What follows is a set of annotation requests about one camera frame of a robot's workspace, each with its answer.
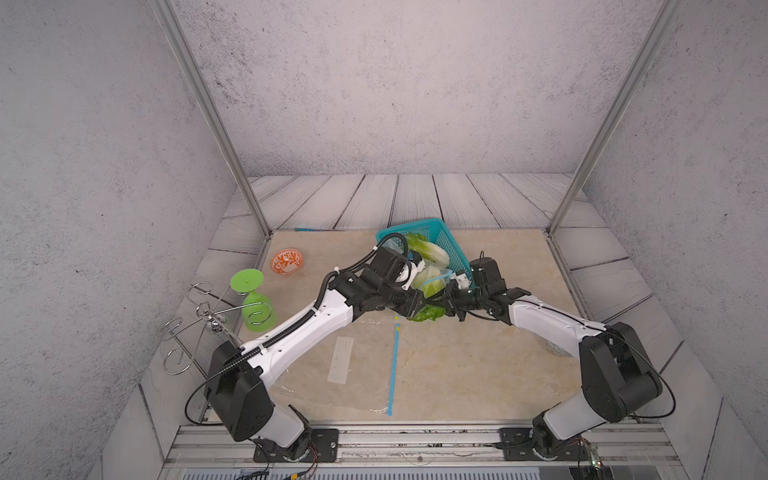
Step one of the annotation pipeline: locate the chinese cabbage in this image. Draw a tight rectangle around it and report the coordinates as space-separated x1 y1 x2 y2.
408 305 446 322
405 233 450 269
411 264 454 299

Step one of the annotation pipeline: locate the clear zipper bag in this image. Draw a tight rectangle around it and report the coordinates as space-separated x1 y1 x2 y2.
270 312 399 420
409 264 456 322

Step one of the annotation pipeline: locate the chinese cabbage top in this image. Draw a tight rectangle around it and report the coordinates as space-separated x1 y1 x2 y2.
405 233 450 269

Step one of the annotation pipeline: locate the teal plastic basket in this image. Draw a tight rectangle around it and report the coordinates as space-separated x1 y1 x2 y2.
376 217 474 283

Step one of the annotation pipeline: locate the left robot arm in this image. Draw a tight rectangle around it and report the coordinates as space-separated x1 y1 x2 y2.
201 246 425 455

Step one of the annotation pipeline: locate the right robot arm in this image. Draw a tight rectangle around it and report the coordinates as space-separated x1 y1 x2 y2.
434 257 664 458

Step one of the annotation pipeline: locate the orange patterned bowl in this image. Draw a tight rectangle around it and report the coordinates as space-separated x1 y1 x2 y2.
270 248 304 275

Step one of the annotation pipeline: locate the green plastic goblet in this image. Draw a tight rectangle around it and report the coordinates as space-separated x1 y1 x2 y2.
230 268 277 333

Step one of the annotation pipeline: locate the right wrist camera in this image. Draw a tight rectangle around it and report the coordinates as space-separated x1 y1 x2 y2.
451 273 471 290

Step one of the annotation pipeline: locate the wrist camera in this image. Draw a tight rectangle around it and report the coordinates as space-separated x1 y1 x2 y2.
396 260 426 290
451 273 471 290

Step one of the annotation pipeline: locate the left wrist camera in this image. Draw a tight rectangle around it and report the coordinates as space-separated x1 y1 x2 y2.
396 260 426 290

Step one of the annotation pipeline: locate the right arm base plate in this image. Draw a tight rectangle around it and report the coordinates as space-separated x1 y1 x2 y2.
493 427 590 462

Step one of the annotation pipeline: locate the metal wire cup rack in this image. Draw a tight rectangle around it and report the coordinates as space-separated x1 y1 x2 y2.
161 281 246 376

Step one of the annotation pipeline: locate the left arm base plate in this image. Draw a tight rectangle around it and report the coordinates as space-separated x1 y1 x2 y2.
253 428 340 463

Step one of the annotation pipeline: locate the left aluminium frame post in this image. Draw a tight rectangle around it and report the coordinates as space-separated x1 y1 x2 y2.
150 0 272 239

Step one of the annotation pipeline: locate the aluminium frame post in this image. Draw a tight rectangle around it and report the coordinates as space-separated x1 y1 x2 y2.
150 0 272 239
545 0 682 238

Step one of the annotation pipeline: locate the right aluminium frame post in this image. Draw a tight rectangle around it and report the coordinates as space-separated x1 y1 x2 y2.
545 0 682 238

